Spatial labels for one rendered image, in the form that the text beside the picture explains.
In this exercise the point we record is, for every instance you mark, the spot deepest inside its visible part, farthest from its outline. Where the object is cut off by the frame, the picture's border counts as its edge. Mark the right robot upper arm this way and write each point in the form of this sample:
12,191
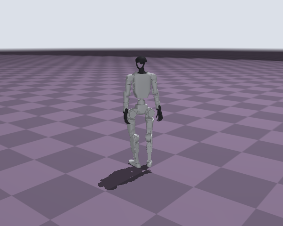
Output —
154,83

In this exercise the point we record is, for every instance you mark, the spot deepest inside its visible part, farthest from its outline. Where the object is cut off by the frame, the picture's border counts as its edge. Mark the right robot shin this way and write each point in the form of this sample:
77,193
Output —
149,149

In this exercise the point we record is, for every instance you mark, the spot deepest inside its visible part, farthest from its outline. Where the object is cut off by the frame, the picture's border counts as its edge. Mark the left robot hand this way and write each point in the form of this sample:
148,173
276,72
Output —
125,116

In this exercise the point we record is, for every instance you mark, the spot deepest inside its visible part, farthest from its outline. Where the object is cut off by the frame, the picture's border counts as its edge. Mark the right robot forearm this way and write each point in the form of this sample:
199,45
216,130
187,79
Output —
157,101

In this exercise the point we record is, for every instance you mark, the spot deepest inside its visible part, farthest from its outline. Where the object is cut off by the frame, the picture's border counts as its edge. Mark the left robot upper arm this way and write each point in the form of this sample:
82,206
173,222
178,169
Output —
128,83

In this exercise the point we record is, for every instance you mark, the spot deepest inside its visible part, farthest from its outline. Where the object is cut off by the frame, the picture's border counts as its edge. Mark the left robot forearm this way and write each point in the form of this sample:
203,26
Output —
126,101

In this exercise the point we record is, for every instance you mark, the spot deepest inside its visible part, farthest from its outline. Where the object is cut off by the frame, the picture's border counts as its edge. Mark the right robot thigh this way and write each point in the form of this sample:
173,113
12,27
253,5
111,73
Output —
149,123

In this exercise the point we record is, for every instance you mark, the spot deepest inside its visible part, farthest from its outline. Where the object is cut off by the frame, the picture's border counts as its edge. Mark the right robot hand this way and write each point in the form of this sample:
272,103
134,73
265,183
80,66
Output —
159,113

